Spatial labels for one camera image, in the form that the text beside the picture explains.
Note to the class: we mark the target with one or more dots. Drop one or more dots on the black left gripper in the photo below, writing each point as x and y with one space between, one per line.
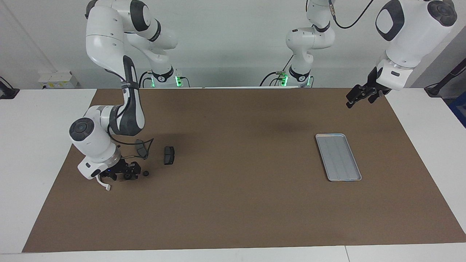
373 85

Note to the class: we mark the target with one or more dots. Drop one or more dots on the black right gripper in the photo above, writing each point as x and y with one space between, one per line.
122 167

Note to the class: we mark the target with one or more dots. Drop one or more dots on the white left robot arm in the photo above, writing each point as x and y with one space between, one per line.
411 32

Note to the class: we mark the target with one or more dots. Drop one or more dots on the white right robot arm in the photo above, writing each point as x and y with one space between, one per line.
109 43

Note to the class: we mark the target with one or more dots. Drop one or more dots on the silver metal tray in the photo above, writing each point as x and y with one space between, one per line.
338 160

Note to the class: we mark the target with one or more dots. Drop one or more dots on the long dark brake pad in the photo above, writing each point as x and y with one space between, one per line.
140 147

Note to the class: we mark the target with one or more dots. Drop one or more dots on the short dark brake pad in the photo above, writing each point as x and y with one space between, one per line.
169 155

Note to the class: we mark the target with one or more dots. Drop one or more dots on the blue box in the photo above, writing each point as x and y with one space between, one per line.
459 109

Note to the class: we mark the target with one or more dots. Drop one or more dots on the white socket box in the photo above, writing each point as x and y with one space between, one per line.
58 80

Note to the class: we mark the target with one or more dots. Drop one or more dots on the brown table mat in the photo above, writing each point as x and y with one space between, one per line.
233 203

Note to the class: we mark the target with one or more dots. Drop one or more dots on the white semicircular plastic bracket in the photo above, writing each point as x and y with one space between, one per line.
108 187

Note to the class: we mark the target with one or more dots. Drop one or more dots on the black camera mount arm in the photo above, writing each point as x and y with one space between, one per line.
7 92
437 89

